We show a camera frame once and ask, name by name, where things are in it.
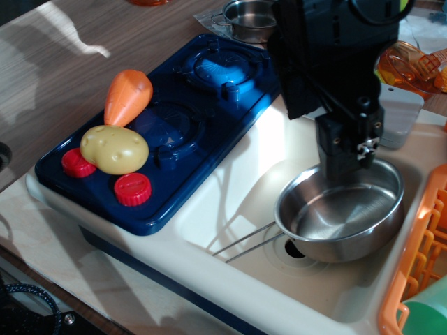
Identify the red stove knob right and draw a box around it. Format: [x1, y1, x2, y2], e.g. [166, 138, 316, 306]
[114, 172, 152, 207]

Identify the yellow toy potato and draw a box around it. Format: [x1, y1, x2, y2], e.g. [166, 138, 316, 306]
[80, 125, 149, 175]

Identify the red stove knob left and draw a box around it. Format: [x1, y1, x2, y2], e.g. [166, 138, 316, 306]
[61, 148, 96, 178]

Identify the black braided cable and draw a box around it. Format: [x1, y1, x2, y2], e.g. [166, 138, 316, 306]
[3, 283, 63, 335]

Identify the cream toy sink unit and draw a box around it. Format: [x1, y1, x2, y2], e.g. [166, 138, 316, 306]
[26, 98, 446, 334]

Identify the orange transparent plastic bowl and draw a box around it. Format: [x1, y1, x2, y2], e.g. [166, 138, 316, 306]
[375, 41, 444, 101]

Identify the orange plastic utensil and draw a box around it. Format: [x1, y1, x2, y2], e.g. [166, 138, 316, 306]
[414, 49, 446, 80]

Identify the red stove knob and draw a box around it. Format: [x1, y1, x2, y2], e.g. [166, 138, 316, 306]
[114, 172, 152, 207]
[61, 148, 96, 178]

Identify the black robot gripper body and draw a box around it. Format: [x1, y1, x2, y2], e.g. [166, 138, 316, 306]
[268, 1, 400, 133]

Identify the small steel pot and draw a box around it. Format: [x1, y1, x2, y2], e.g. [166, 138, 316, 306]
[210, 0, 277, 44]

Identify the blue toy stove top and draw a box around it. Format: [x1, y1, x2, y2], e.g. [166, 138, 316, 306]
[34, 34, 279, 236]

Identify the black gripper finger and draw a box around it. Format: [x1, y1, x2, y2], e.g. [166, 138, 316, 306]
[356, 105, 384, 169]
[315, 113, 361, 181]

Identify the grey faucet base block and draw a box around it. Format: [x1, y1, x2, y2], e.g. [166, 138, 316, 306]
[379, 83, 424, 149]

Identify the green plastic cup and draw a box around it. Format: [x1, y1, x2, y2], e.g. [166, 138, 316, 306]
[402, 276, 446, 335]

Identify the steel pan with wire handle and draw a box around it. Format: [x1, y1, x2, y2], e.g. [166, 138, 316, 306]
[212, 159, 404, 263]

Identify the orange dish rack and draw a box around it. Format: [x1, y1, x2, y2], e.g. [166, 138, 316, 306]
[378, 164, 446, 334]

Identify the orange toy carrot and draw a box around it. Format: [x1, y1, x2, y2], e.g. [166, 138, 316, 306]
[104, 69, 154, 127]

